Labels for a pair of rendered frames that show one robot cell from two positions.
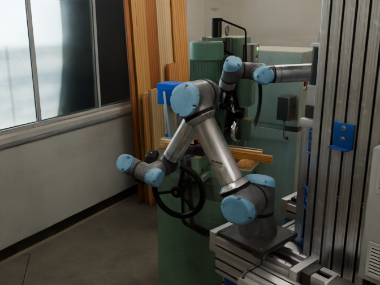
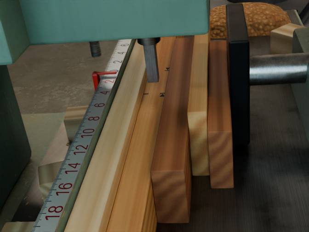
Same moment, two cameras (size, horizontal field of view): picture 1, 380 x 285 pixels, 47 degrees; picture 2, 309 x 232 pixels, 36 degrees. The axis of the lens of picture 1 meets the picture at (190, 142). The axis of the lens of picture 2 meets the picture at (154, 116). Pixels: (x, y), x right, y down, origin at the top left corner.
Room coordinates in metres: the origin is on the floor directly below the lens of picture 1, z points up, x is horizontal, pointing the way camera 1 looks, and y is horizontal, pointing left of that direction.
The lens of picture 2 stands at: (2.40, 0.26, 1.12)
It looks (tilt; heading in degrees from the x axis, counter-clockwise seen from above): 30 degrees down; 255
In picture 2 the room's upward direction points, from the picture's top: 7 degrees counter-clockwise
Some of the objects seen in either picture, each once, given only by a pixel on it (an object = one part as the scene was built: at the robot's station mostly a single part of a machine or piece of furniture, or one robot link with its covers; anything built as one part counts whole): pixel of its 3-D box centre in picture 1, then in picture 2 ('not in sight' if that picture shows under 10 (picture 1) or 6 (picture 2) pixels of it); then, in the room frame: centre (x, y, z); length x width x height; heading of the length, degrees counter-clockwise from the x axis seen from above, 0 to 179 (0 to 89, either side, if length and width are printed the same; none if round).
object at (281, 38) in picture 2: not in sight; (291, 43); (2.11, -0.16, 0.92); 0.03 x 0.03 x 0.03; 18
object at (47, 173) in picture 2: not in sight; (56, 183); (2.40, -0.17, 0.82); 0.04 x 0.03 x 0.03; 86
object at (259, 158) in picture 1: (215, 152); (163, 80); (2.27, -0.14, 0.92); 0.62 x 0.02 x 0.04; 65
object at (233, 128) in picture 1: (235, 130); not in sight; (2.36, -0.25, 1.02); 0.12 x 0.03 x 0.12; 155
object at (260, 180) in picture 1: (258, 192); not in sight; (1.54, -0.26, 0.98); 0.13 x 0.12 x 0.14; 148
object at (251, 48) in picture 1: (251, 57); not in sight; (2.53, -0.35, 1.40); 0.10 x 0.06 x 0.16; 155
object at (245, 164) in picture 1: (245, 162); (242, 15); (2.11, -0.28, 0.91); 0.12 x 0.09 x 0.03; 155
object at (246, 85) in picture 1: (246, 91); not in sight; (2.43, -0.31, 1.23); 0.09 x 0.08 x 0.15; 155
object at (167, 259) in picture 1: (212, 234); not in sight; (2.41, -0.14, 0.36); 0.58 x 0.45 x 0.71; 155
